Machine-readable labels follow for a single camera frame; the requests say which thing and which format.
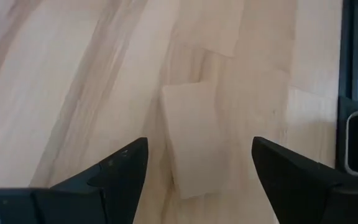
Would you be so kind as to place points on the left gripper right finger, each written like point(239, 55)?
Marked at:
point(306, 193)

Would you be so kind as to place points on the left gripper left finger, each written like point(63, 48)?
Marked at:
point(113, 193)

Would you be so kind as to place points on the short natural wood block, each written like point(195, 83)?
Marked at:
point(194, 140)

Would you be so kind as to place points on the black table frame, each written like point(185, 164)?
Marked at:
point(348, 46)

